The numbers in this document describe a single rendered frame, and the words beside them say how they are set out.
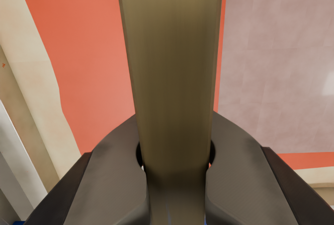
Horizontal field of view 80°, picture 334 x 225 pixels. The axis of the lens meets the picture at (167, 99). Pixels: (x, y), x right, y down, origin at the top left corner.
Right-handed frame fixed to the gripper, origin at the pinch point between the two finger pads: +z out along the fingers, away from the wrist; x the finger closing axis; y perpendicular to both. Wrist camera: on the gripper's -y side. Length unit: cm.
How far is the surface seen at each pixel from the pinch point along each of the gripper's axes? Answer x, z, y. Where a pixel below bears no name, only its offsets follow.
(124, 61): -6.2, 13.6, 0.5
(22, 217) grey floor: -157, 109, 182
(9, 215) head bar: -27.9, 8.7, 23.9
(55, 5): -12.8, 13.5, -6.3
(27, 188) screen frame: -23.9, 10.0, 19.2
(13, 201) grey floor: -157, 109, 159
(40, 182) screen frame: -21.2, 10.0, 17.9
